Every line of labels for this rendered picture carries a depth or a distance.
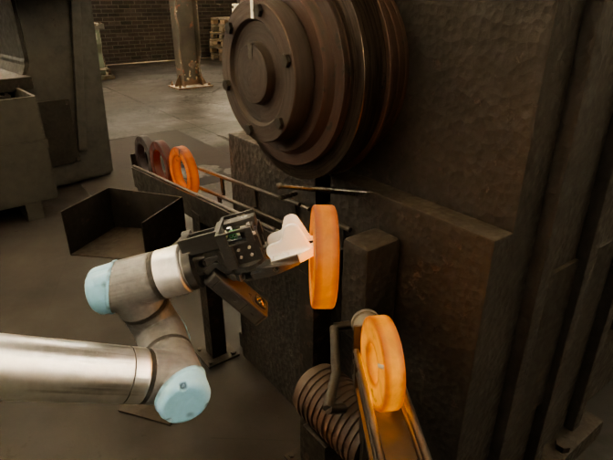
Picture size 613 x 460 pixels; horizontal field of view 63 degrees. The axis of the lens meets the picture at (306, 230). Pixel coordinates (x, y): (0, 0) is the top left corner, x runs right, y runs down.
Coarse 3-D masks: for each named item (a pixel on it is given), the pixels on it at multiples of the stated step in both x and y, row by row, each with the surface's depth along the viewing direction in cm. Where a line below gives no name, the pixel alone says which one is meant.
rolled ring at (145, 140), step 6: (138, 138) 203; (144, 138) 200; (150, 138) 201; (138, 144) 206; (144, 144) 199; (150, 144) 199; (138, 150) 209; (138, 156) 210; (144, 156) 212; (138, 162) 212; (144, 162) 211; (150, 162) 199; (144, 168) 210; (150, 168) 201
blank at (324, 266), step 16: (320, 208) 72; (320, 224) 69; (336, 224) 69; (320, 240) 67; (336, 240) 68; (320, 256) 67; (336, 256) 67; (320, 272) 67; (336, 272) 67; (320, 288) 68; (336, 288) 68; (320, 304) 71
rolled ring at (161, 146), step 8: (152, 144) 191; (160, 144) 185; (152, 152) 193; (160, 152) 186; (168, 152) 184; (152, 160) 195; (160, 160) 197; (168, 160) 184; (152, 168) 198; (160, 168) 197; (168, 168) 184; (168, 176) 186
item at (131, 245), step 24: (120, 192) 154; (144, 192) 152; (72, 216) 142; (96, 216) 151; (120, 216) 158; (144, 216) 155; (168, 216) 142; (72, 240) 143; (96, 240) 151; (120, 240) 150; (144, 240) 133; (168, 240) 144; (120, 408) 167; (144, 408) 167
